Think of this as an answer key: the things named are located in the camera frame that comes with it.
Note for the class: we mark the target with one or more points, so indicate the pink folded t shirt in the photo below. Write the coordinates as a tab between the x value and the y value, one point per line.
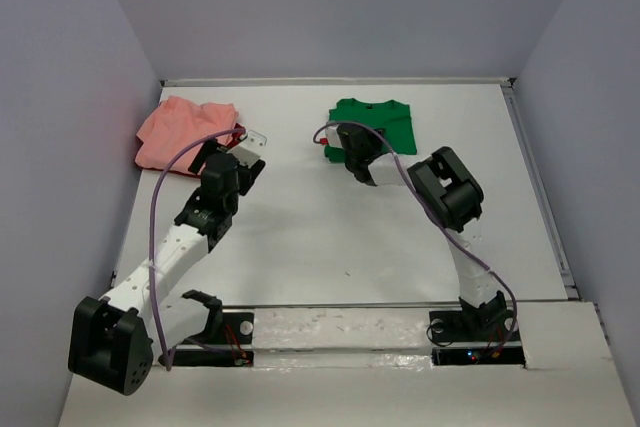
176	123

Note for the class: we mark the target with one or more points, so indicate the dark red folded t shirt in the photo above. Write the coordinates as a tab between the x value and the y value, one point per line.
181	167

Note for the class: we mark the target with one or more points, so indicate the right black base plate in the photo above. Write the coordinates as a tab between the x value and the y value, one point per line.
456	345

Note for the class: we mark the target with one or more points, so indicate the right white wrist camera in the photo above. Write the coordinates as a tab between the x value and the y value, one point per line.
331	139

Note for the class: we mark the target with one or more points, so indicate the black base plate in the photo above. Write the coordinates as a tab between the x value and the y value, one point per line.
230	345
456	345

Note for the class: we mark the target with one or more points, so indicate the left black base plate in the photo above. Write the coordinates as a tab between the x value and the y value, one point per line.
230	345

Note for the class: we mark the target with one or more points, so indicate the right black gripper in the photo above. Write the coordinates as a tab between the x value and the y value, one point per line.
377	147

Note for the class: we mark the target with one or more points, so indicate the green t shirt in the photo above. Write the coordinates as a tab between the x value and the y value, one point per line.
391	118

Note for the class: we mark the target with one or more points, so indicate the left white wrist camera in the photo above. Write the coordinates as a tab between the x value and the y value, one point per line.
249	148

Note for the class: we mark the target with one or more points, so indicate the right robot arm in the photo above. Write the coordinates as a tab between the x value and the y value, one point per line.
452	200

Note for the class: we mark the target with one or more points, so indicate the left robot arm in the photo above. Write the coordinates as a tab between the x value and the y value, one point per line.
116	338

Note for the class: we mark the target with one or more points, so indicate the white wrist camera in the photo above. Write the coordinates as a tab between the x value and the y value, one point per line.
249	148
331	139

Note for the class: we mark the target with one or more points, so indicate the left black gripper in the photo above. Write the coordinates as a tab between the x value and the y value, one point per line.
246	175

